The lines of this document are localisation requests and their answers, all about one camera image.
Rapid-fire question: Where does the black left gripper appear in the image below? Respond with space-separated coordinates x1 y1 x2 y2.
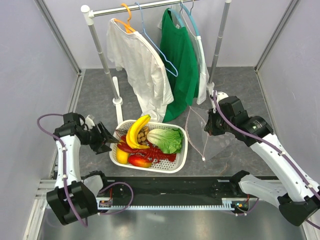
80 122 119 155

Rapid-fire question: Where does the clear pink zip bag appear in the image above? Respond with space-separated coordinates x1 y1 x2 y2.
185 106 236 162

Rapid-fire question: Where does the yellow banana bunch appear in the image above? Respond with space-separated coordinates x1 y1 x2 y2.
126 114 151 150

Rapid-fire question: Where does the red plastic lobster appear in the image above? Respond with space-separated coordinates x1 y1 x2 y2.
115 129 177 164

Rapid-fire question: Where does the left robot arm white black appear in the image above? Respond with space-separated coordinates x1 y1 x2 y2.
46 112 119 225

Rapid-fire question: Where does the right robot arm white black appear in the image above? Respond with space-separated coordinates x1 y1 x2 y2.
204 90 320 228

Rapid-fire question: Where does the yellow lemon fruit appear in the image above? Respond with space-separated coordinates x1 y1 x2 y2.
115 147 130 165

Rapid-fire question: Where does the red yellow mango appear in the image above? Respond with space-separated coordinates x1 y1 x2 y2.
127 154 152 168

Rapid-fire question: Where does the brown longan bunch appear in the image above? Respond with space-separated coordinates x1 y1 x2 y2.
137 126 150 145

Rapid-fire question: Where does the green lettuce head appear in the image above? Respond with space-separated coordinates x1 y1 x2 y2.
147 128 184 154

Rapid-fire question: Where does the white perforated plastic basket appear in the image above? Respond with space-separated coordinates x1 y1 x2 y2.
109 121 188 174

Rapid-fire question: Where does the green t-shirt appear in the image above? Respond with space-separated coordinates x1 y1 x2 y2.
160 8 199 122

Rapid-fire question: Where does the white t-shirt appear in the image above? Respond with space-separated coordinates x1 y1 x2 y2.
106 18 174 123

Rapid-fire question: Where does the teal clothes hanger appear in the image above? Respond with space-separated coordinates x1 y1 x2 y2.
169 3 200 39

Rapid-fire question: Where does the white garment on right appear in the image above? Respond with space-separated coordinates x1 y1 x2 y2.
161 7 208 105

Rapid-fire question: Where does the orange clothes hanger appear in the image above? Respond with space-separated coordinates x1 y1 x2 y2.
113 3 137 34

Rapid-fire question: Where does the grey white clothes rack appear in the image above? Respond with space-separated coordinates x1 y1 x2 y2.
80 0 231 124

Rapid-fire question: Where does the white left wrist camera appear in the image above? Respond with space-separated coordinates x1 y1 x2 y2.
84 114 96 130

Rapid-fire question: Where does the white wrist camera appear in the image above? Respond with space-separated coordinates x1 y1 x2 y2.
84 114 96 130
209 89 229 113

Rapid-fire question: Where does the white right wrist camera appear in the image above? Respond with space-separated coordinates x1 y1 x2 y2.
209 89 229 113

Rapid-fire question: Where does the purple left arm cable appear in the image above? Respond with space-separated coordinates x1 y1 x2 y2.
36 113 89 228

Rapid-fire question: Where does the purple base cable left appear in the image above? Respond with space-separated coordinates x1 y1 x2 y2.
97 181 135 216

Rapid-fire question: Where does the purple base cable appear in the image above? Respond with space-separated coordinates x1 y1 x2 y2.
97 181 135 216
223 197 260 217

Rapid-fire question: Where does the light blue wire hanger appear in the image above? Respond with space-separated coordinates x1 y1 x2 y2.
134 2 179 78

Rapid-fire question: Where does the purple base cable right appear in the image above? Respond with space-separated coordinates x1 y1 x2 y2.
223 197 260 217

